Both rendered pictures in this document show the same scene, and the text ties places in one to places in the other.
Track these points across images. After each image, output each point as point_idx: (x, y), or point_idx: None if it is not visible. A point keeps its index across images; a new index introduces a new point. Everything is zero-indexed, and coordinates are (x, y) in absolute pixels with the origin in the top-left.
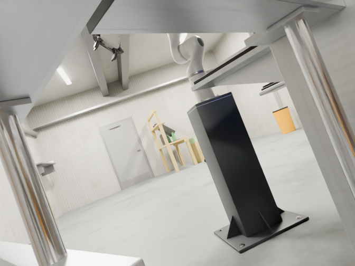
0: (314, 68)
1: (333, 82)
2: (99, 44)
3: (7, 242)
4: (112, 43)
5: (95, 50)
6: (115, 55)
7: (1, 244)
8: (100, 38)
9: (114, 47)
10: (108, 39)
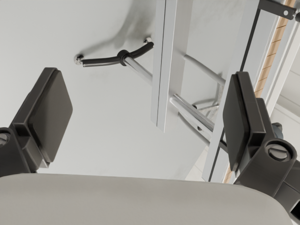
0: None
1: None
2: (239, 98)
3: (175, 22)
4: (82, 196)
5: (224, 110)
6: (41, 89)
7: (178, 27)
8: (267, 177)
9: (43, 173)
10: (158, 220)
